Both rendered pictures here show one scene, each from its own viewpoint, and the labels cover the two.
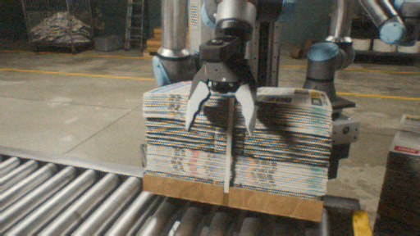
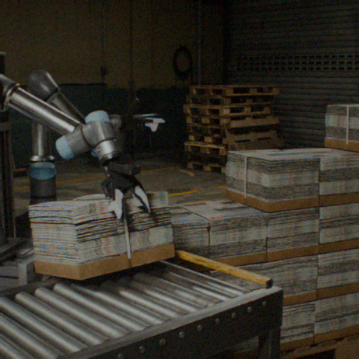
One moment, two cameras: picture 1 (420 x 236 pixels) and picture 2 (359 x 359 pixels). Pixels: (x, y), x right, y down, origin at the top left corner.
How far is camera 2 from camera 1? 1.57 m
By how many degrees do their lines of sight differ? 56
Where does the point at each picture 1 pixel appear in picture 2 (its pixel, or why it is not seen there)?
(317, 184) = (168, 235)
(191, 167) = (106, 249)
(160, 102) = (83, 210)
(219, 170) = (122, 245)
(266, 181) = (146, 243)
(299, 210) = (165, 253)
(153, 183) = (87, 270)
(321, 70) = (50, 186)
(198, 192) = (114, 265)
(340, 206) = not seen: hidden behind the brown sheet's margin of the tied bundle
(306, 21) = not seen: outside the picture
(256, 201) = (144, 257)
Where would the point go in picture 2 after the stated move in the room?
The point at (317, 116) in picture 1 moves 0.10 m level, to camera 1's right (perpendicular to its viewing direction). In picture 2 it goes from (161, 197) to (177, 192)
